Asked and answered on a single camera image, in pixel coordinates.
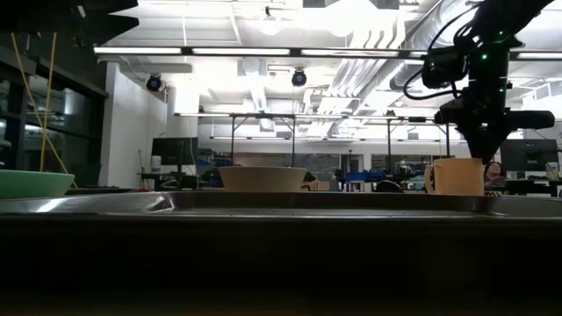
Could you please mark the dark brown serving tray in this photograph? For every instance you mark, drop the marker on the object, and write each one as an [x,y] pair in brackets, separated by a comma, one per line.
[281,202]

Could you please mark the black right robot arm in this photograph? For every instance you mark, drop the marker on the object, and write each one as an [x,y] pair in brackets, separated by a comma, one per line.
[505,17]

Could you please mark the white plastic container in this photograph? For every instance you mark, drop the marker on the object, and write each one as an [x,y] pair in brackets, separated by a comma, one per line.
[156,164]

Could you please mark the black metal workstation frame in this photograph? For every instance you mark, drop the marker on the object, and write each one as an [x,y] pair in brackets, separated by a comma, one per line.
[293,140]

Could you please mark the grey plastic bowl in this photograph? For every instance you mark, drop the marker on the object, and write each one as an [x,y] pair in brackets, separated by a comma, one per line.
[262,179]

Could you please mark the black computer monitor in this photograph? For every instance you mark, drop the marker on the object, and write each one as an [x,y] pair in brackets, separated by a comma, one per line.
[175,151]
[529,154]

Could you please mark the cardboard box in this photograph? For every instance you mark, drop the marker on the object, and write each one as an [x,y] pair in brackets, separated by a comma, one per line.
[319,186]

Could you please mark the green plastic plate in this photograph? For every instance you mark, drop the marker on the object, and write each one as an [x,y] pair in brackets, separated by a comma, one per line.
[30,184]

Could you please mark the black round ceiling lamp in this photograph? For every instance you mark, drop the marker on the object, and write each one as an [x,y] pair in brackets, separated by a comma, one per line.
[299,78]
[154,83]

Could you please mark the blue storage bin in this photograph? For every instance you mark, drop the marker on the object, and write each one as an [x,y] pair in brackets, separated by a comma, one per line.
[361,177]

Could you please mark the long white light bar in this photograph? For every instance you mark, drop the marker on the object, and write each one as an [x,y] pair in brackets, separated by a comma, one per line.
[140,50]

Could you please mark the person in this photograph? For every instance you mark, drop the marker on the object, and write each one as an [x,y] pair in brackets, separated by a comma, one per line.
[494,172]

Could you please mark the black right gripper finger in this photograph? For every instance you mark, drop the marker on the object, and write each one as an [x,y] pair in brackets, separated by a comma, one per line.
[476,142]
[494,142]

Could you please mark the orange plastic mug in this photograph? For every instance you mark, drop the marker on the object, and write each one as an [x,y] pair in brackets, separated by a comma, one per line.
[458,177]

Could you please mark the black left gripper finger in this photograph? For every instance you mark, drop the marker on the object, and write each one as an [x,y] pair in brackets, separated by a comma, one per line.
[114,4]
[118,28]

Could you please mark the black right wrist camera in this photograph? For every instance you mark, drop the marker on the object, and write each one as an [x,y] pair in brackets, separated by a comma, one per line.
[443,66]

